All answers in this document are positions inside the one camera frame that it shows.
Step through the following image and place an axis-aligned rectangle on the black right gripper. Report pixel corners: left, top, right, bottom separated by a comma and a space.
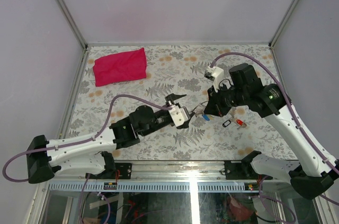
203, 81, 248, 117

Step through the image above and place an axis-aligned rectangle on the key with blue tag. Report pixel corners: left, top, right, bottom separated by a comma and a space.
202, 114, 210, 121

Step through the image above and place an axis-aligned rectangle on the large metal keyring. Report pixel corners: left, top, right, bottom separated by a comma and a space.
191, 101, 208, 117

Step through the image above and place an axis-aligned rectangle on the key with black tag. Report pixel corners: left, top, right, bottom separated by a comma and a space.
222, 119, 233, 128

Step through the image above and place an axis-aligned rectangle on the key with red tag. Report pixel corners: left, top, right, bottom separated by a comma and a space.
235, 119, 247, 130

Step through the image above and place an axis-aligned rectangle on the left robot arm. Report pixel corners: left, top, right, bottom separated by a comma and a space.
26, 94, 193, 184

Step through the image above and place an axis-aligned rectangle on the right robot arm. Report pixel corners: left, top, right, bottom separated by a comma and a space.
204, 63, 338, 200

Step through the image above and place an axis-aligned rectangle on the red cloth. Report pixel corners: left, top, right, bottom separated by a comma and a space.
93, 48, 147, 87

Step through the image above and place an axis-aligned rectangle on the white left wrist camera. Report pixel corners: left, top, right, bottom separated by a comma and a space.
169, 105, 190, 127

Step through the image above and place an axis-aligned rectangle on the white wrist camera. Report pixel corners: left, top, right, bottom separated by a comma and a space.
204, 66, 224, 93
169, 105, 190, 127

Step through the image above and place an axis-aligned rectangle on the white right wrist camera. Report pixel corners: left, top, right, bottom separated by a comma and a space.
204, 66, 224, 93

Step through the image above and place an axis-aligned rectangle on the metal mounting rail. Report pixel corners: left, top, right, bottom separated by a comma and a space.
116, 160, 241, 182

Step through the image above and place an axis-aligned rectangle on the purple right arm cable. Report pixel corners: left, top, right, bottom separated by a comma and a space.
210, 52, 339, 174

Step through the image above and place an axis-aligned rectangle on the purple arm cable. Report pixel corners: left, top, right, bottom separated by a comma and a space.
2, 94, 173, 183
210, 52, 339, 174

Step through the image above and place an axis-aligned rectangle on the slotted cable duct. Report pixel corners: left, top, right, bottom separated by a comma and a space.
49, 181, 258, 193

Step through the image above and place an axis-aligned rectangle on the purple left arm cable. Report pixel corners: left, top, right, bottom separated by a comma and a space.
2, 94, 173, 183

